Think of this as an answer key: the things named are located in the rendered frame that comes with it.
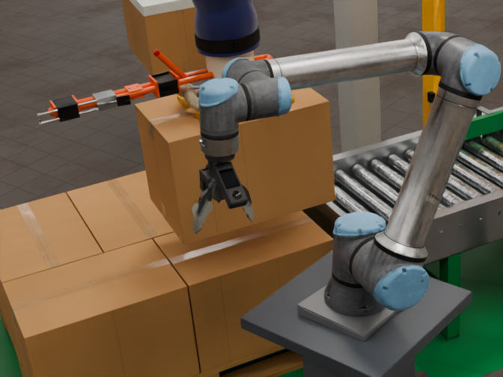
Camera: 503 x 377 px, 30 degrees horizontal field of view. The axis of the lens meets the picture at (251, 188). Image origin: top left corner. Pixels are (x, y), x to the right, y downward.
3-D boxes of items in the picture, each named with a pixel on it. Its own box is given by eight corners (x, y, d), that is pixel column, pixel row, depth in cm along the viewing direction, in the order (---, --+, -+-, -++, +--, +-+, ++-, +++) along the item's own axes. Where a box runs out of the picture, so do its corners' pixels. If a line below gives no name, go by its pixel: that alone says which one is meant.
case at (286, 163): (290, 160, 381) (282, 67, 363) (335, 200, 348) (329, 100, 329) (150, 199, 363) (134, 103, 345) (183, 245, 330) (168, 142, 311)
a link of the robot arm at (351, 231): (367, 253, 286) (370, 202, 279) (396, 280, 272) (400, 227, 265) (322, 263, 281) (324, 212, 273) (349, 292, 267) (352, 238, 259)
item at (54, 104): (75, 108, 319) (73, 94, 316) (81, 115, 313) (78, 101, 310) (52, 114, 316) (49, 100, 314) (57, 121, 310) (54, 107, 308)
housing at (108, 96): (113, 101, 322) (111, 88, 320) (118, 107, 317) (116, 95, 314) (93, 105, 320) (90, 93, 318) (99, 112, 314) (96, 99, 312)
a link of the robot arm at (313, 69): (447, 21, 256) (217, 54, 232) (474, 33, 246) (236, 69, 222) (444, 61, 261) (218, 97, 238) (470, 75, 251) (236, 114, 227)
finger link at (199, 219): (188, 225, 230) (208, 194, 229) (197, 235, 226) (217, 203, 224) (179, 220, 229) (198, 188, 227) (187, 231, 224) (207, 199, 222)
